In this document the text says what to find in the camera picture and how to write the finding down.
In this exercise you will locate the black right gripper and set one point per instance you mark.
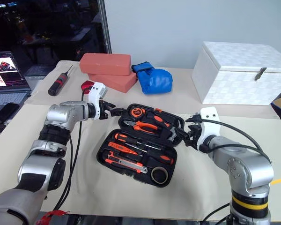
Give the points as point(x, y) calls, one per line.
point(194, 134)

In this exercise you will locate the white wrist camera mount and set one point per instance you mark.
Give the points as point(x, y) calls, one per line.
point(210, 126)
point(95, 93)

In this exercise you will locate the open laptop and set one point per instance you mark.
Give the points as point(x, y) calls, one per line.
point(7, 77)

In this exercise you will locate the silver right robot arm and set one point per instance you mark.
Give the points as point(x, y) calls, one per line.
point(248, 168)

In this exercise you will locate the orange black utility knife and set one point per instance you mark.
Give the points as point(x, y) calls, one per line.
point(124, 162)

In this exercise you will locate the small red box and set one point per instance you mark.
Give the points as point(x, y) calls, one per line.
point(86, 85)

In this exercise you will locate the salmon red brick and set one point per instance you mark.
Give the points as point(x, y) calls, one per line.
point(105, 63)
point(121, 83)

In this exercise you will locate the grey tape roll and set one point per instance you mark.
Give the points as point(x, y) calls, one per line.
point(154, 180)

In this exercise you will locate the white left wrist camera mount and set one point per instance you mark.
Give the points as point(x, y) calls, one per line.
point(95, 93)

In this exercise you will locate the black red precision screwdriver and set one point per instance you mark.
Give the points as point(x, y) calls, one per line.
point(57, 85)

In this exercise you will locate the blue boxing glove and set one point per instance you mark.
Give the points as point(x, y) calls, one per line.
point(157, 82)

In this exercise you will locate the black phone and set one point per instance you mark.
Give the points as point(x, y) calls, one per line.
point(5, 113)

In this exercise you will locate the orange voltage tester pen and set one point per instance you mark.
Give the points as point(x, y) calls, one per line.
point(121, 147)

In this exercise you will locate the short orange black screwdriver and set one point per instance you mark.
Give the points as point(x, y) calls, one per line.
point(120, 136)

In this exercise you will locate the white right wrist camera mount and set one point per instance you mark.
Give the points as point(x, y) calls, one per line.
point(210, 126)

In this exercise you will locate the long orange black screwdriver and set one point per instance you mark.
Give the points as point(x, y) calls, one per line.
point(166, 159)

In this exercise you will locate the red tape scrap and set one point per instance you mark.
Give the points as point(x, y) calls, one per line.
point(51, 215)

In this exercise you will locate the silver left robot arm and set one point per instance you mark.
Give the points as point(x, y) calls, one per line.
point(61, 114)

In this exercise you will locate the orange black tape measure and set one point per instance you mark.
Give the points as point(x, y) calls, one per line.
point(136, 112)

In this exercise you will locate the grey metal box latch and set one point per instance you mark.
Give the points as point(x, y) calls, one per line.
point(260, 73)

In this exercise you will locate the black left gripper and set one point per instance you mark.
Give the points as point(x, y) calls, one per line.
point(105, 111)

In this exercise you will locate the black tool case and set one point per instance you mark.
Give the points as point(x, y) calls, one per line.
point(103, 154)

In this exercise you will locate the white woven storage box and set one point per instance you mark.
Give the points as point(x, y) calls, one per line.
point(236, 89)

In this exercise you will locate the grey window frame post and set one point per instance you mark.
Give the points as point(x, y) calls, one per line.
point(105, 25)

